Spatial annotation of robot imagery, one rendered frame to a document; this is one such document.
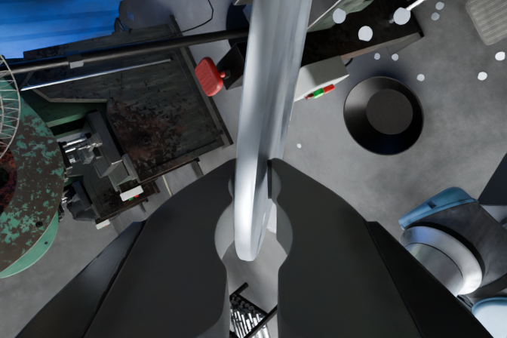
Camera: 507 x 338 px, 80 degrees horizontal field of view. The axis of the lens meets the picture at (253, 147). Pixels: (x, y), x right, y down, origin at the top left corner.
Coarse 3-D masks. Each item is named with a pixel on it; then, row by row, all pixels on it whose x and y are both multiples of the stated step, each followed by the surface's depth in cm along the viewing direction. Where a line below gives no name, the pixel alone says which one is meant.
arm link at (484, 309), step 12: (504, 276) 43; (480, 288) 45; (492, 288) 44; (504, 288) 43; (480, 300) 45; (492, 300) 44; (504, 300) 43; (480, 312) 45; (492, 312) 44; (504, 312) 43; (492, 324) 45; (504, 324) 43; (504, 336) 44
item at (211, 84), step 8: (200, 64) 61; (208, 64) 59; (200, 72) 62; (208, 72) 60; (216, 72) 60; (224, 72) 64; (200, 80) 63; (208, 80) 61; (216, 80) 59; (208, 88) 62; (216, 88) 60
